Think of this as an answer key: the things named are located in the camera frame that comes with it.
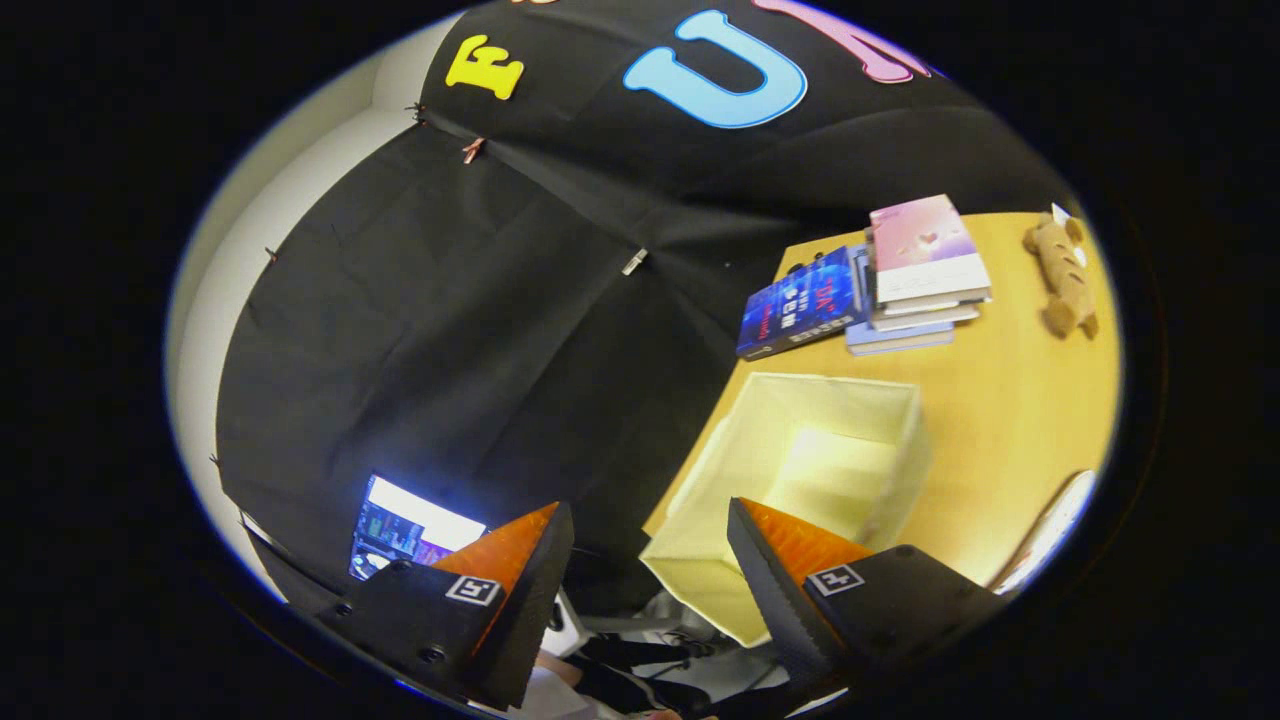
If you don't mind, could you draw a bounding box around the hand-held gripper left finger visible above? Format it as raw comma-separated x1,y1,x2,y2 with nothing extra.
320,502,576,711

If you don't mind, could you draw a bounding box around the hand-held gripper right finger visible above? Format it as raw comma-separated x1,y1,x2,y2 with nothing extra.
727,497,1006,701

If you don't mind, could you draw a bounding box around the brown plush toy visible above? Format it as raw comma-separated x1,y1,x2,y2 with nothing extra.
1022,203,1101,340

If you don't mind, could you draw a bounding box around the bright computer screen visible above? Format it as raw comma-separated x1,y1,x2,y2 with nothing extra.
348,474,489,582

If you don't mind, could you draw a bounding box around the grey book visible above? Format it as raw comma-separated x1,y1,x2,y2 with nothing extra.
868,288,991,332

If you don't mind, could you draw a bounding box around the light blue book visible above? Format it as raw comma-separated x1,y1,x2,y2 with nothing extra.
845,250,957,357

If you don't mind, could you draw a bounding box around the white sneaker shoe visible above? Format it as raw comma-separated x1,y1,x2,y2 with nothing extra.
988,469,1099,597

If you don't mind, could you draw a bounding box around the pale green fabric storage box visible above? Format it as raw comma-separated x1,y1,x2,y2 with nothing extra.
640,372,932,649

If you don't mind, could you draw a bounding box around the pink cover book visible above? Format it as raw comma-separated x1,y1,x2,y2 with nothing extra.
867,194,993,305

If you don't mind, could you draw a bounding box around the dark blue book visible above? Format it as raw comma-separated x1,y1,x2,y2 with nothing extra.
736,246,867,362

